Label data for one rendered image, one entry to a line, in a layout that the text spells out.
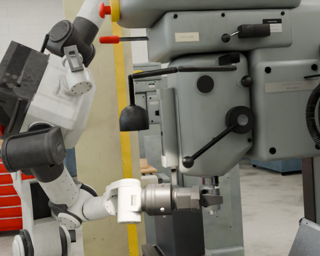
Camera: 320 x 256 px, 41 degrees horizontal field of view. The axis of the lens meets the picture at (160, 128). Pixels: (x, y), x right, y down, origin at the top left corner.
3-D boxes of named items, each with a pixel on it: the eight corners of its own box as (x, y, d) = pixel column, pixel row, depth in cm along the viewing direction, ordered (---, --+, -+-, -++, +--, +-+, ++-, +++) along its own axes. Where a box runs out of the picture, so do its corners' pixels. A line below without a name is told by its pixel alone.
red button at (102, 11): (99, 16, 109) (98, 0, 109) (98, 20, 113) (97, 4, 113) (113, 16, 110) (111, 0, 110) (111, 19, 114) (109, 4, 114)
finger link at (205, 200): (223, 204, 117) (200, 205, 118) (222, 193, 117) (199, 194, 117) (223, 206, 115) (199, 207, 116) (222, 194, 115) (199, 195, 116)
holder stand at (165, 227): (175, 260, 157) (171, 205, 156) (156, 243, 178) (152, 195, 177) (205, 254, 161) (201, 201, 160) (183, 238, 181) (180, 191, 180)
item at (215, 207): (222, 206, 121) (221, 189, 121) (218, 211, 117) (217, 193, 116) (205, 206, 123) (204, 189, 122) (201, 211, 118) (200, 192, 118)
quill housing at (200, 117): (188, 182, 107) (180, 53, 105) (169, 171, 127) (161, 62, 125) (259, 174, 111) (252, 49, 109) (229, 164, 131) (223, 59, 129)
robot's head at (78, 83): (65, 99, 126) (73, 82, 120) (56, 71, 130) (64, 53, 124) (86, 98, 130) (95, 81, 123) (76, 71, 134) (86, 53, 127)
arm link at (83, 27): (65, 10, 147) (46, 43, 144) (84, 12, 142) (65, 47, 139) (85, 30, 156) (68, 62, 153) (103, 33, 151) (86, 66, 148)
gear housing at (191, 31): (168, 52, 103) (165, 9, 102) (148, 63, 127) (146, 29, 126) (295, 46, 110) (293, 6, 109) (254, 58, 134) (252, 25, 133)
